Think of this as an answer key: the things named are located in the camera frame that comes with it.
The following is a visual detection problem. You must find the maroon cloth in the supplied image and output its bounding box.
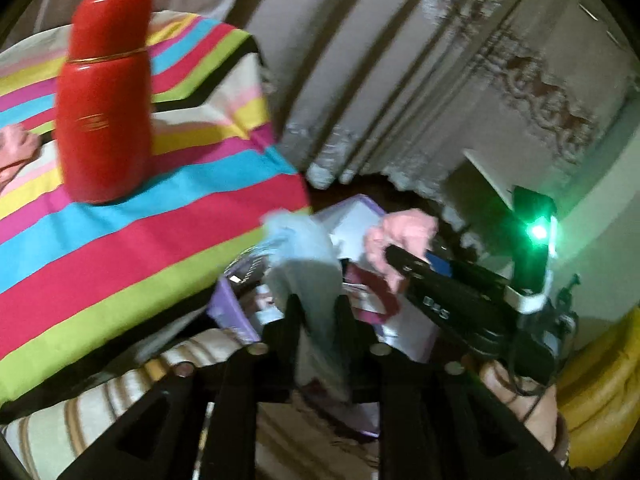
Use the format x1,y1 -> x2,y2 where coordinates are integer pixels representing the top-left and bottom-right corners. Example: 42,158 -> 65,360
345,262 -> 406,329

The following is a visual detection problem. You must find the yellow cloth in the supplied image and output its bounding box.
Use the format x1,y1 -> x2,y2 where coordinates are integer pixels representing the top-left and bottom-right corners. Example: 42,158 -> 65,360
555,310 -> 640,471

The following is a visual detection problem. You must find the pale blue cloth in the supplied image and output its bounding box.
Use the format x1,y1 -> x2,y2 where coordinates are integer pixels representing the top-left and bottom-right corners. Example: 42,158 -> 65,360
262,212 -> 354,401

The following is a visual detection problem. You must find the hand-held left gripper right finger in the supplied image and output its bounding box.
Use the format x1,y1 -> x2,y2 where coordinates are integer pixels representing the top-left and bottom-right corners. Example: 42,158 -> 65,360
334,294 -> 571,480

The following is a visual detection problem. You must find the purple box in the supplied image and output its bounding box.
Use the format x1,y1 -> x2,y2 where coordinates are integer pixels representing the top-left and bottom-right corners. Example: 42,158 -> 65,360
207,195 -> 441,437

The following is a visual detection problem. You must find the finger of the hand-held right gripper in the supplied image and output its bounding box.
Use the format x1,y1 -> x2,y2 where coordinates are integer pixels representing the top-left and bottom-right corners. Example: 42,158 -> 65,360
384,244 -> 501,356
427,247 -> 516,297

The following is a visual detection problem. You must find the colourful striped blanket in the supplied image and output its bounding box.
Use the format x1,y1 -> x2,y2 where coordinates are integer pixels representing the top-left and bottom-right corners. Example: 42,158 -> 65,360
0,10 -> 314,411

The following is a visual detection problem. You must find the lace patterned curtain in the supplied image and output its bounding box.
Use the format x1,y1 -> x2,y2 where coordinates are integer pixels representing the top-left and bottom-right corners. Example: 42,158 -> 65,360
280,0 -> 640,241

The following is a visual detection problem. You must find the red canister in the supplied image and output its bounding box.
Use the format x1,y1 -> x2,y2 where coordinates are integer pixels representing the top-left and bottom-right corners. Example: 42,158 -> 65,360
54,0 -> 155,206

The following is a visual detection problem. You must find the beige striped plush blanket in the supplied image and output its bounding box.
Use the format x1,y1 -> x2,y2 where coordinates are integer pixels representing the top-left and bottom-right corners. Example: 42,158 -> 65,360
0,327 -> 261,480

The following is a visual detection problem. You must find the person's right hand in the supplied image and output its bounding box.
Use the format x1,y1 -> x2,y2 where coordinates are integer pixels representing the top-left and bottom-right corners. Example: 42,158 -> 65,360
477,360 -> 559,452

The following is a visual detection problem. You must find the pink cloth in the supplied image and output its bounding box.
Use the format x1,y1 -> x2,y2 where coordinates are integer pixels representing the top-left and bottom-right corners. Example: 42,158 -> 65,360
364,209 -> 441,294
0,125 -> 44,196

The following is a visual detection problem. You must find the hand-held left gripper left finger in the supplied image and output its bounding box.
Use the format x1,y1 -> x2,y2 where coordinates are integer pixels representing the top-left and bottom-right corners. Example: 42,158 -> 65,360
57,292 -> 306,480

